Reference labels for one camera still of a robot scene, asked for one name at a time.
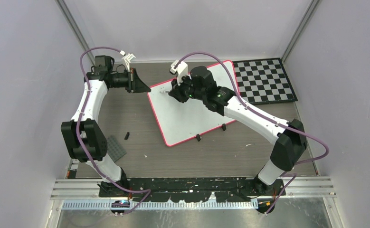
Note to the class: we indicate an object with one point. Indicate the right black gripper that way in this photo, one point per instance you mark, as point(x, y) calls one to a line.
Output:
point(176, 90)

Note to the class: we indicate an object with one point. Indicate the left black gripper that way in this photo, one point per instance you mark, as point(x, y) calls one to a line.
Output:
point(135, 84)

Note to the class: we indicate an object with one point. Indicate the pink framed whiteboard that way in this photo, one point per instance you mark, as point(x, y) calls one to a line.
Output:
point(180, 122)

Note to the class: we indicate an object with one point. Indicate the black marker cap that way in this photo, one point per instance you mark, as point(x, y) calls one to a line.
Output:
point(127, 136)

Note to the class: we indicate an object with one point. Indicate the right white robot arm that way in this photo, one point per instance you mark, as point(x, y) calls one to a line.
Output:
point(288, 144)

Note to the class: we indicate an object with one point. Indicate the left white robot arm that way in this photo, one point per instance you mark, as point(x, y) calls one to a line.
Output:
point(82, 135)

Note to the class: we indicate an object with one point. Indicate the black white checkerboard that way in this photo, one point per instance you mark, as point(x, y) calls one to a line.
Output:
point(263, 81)

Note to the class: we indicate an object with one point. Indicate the grey studded baseplate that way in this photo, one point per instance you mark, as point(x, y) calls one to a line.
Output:
point(114, 149)

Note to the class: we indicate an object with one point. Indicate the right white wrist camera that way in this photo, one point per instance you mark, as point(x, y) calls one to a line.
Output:
point(179, 69)

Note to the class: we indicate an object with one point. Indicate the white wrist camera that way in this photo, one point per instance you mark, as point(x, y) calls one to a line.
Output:
point(126, 59)
point(179, 69)

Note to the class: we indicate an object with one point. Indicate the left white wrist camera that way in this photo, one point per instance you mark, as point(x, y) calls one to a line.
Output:
point(126, 59)

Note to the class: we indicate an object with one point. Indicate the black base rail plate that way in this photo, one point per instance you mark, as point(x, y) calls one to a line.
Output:
point(191, 190)

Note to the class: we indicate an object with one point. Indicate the white slotted cable duct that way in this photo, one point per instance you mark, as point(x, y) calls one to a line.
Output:
point(169, 205)

